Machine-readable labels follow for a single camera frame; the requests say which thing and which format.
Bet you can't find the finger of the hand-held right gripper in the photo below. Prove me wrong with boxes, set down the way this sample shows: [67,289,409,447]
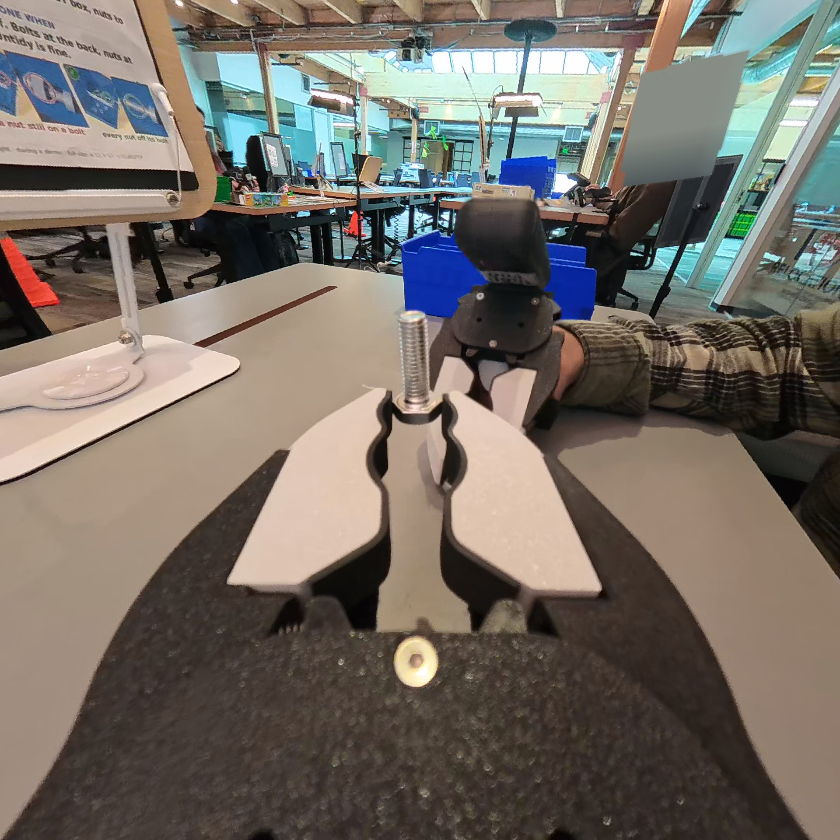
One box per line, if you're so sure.
[424,356,488,492]
[489,366,538,433]

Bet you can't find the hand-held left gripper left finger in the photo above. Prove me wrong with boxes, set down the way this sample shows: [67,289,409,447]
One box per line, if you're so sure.
[226,387,396,597]

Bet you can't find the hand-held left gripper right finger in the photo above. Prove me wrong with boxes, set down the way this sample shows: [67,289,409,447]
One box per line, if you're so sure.
[441,391,603,600]

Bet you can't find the silver hex bolt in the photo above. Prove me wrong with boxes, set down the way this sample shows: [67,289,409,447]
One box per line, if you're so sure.
[392,311,439,426]

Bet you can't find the blue plastic bin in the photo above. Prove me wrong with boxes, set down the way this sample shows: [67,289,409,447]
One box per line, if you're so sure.
[400,231,598,324]

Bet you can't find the person's right forearm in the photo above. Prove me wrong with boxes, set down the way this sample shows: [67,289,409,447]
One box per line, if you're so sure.
[561,302,840,442]

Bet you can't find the person's right hand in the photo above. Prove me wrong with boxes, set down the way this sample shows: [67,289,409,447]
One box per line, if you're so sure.
[550,325,587,403]

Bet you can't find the wooden office desk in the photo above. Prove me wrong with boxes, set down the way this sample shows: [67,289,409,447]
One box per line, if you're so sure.
[438,196,614,237]
[211,187,358,266]

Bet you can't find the stack of blue bins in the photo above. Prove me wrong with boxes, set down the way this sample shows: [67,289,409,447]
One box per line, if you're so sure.
[499,156,557,199]

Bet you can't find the studio light panel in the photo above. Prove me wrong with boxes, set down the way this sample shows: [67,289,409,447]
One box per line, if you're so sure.
[492,92,546,120]
[307,88,361,118]

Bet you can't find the black stand board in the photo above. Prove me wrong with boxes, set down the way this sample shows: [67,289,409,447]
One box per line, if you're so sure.
[648,154,744,319]

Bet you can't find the white document stand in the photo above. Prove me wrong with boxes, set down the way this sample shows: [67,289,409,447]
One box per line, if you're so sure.
[0,222,147,413]

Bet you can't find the computer monitor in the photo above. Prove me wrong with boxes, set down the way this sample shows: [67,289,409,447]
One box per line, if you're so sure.
[259,131,294,179]

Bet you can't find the black round pole lamp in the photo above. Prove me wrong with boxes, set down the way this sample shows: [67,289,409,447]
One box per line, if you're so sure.
[504,18,559,161]

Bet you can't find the orange floor marker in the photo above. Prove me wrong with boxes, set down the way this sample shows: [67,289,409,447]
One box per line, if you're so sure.
[0,236,61,308]

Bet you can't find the wooden board with instruction sheet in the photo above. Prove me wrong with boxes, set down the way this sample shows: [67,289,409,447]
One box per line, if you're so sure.
[0,0,219,232]

